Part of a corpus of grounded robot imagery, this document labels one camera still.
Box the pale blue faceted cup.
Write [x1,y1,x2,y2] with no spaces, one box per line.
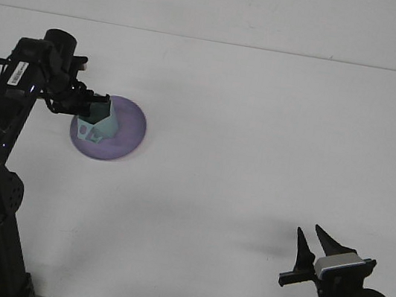
[73,94,124,148]

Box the pale purple round plate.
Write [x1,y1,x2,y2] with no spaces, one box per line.
[66,89,152,167]

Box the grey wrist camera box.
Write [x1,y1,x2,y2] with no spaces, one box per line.
[312,246,372,287]
[69,54,90,74]

